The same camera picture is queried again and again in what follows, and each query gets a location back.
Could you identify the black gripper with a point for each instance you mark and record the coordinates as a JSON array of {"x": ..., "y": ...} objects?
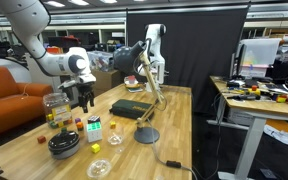
[{"x": 85, "y": 89}]

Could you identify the black-edged Rubik's cube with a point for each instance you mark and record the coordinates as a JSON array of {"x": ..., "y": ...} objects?
[{"x": 94, "y": 119}]

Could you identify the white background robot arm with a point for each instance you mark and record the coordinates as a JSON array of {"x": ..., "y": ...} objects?
[{"x": 155, "y": 50}]

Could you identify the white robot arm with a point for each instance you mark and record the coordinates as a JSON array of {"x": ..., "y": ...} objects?
[{"x": 24, "y": 16}]

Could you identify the purple foam cube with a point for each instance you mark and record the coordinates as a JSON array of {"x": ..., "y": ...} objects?
[{"x": 77, "y": 120}]

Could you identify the orange foam cube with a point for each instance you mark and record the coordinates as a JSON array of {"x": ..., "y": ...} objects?
[{"x": 80, "y": 125}]

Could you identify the white-edged Rubik's cube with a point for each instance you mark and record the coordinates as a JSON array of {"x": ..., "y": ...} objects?
[{"x": 94, "y": 131}]

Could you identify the teal foam cube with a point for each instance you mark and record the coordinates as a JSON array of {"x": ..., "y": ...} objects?
[{"x": 64, "y": 129}]

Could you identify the yellow foam cube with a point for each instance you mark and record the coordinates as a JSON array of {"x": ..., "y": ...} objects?
[{"x": 95, "y": 148}]

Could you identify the red foam cube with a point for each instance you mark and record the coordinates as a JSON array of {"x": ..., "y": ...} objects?
[{"x": 41, "y": 139}]

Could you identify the cardboard box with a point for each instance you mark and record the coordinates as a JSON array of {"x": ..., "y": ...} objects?
[{"x": 105, "y": 80}]

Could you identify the clear jar of blocks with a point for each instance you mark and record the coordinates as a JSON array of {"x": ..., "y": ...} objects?
[{"x": 57, "y": 106}]

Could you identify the small yellow block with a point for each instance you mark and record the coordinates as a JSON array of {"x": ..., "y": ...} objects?
[{"x": 112, "y": 124}]

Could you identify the clear plastic storage bin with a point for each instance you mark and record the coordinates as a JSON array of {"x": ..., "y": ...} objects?
[{"x": 100, "y": 61}]

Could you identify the dark green tool case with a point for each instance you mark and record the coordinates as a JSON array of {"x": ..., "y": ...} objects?
[{"x": 130, "y": 107}]

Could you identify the clear stemmed glass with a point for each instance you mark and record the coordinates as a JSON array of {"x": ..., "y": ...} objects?
[{"x": 115, "y": 138}]

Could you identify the black pot with lid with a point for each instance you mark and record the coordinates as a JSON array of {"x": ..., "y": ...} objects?
[{"x": 64, "y": 141}]

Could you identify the stack of coloured dishes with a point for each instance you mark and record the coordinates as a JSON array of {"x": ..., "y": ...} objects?
[{"x": 132, "y": 85}]

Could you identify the clear glass dish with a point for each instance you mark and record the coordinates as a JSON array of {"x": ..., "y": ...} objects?
[{"x": 99, "y": 168}]

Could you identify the orange sofa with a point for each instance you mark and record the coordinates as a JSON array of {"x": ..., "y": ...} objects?
[{"x": 4, "y": 106}]

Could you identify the ceiling light panel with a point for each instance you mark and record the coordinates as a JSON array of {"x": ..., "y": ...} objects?
[
  {"x": 54, "y": 3},
  {"x": 108, "y": 1}
]

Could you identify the black fabric divider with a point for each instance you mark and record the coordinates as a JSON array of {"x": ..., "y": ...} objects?
[{"x": 200, "y": 50}]

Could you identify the black handheld tool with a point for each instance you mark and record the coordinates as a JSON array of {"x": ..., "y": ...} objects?
[{"x": 242, "y": 97}]

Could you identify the black computer monitor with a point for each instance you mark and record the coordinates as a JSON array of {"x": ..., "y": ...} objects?
[{"x": 241, "y": 60}]

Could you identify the wooden desk white legs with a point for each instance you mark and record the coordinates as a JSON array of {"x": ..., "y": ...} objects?
[{"x": 254, "y": 133}]

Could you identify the white translucent sheet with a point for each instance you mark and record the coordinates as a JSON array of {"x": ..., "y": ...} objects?
[{"x": 260, "y": 50}]

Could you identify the papers under desk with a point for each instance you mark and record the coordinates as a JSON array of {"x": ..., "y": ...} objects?
[{"x": 280, "y": 135}]

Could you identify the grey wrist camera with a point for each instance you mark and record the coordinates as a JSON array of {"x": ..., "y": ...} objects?
[{"x": 67, "y": 84}]

